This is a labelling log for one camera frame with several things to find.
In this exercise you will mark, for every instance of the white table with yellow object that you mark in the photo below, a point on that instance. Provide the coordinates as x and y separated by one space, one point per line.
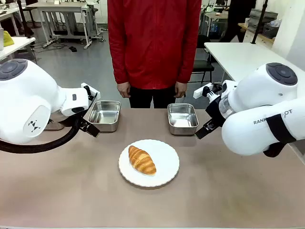
14 46

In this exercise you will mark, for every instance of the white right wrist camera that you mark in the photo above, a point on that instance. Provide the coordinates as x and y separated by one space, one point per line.
199 91

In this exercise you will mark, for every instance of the white power strip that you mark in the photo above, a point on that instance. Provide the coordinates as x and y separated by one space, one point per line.
47 44

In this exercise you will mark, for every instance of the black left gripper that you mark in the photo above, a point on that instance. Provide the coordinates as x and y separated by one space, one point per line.
72 121

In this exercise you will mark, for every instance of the white side table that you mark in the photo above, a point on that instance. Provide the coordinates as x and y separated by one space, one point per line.
233 57

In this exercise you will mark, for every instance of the person in black clothes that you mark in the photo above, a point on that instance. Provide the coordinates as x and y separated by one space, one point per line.
238 16

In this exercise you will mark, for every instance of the black chair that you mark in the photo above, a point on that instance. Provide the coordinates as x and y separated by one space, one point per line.
202 64

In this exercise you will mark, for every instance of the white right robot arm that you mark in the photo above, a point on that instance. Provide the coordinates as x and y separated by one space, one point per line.
259 107

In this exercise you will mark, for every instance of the grey storage boxes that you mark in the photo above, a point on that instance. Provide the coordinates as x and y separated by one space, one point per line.
264 21

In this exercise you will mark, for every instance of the golden croissant bread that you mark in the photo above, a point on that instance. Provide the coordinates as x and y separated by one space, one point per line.
141 159

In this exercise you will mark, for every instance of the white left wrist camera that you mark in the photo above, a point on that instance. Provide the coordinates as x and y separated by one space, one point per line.
93 90

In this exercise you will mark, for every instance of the person's right hand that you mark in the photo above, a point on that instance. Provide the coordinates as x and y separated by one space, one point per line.
124 90

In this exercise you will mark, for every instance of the steel rectangular container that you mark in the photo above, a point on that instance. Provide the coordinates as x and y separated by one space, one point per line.
104 116
183 119

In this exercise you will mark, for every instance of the person's left hand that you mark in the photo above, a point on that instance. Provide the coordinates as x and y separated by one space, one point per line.
180 90

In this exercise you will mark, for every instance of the red jacket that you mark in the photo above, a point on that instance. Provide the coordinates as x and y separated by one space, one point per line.
155 40

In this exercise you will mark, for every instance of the black trousers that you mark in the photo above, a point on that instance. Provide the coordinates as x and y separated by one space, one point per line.
152 97

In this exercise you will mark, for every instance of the white background desk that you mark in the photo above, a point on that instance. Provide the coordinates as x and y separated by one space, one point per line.
64 9

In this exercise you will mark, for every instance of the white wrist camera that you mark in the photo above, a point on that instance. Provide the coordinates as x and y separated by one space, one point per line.
93 90
199 91

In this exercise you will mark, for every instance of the white round plate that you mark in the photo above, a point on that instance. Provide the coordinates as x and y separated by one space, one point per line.
166 162

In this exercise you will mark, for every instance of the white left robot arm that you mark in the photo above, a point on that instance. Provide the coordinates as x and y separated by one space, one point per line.
26 100

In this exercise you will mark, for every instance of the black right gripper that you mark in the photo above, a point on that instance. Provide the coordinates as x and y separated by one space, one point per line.
214 111

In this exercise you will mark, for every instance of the yellow cloth object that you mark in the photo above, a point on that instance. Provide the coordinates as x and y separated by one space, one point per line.
7 39

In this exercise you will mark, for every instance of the wooden background table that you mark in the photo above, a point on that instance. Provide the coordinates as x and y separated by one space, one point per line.
247 31

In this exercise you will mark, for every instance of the black stand pole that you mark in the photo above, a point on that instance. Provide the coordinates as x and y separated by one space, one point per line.
259 19
23 19

